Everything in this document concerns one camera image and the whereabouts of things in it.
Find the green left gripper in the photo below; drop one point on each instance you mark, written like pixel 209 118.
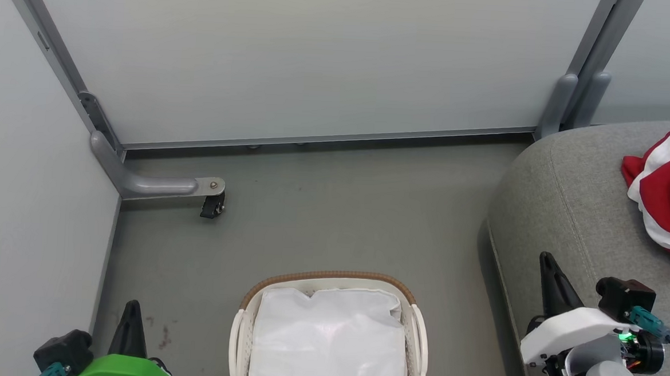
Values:
pixel 124 370

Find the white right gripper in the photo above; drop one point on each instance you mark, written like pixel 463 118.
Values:
pixel 574 332

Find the white basket liner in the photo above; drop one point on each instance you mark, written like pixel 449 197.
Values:
pixel 330 342

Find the white laundry basket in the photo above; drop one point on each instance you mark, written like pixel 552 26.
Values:
pixel 330 279

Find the grey fabric sofa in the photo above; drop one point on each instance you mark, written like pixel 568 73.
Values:
pixel 564 200

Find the black caster wheel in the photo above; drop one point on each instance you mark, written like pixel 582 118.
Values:
pixel 212 206

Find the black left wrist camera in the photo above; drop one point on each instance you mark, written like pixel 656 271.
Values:
pixel 63 348

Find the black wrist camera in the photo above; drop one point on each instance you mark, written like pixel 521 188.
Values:
pixel 624 298
pixel 63 348

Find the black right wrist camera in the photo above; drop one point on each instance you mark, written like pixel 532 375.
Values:
pixel 624 298

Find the grey partition foot bracket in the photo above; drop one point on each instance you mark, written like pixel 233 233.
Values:
pixel 151 185

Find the grey double partition post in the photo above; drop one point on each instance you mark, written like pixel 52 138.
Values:
pixel 588 64

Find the grey partition bottom rail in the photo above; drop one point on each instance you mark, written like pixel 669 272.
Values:
pixel 326 137

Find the grey partition corner post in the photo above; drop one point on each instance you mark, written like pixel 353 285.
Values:
pixel 56 41

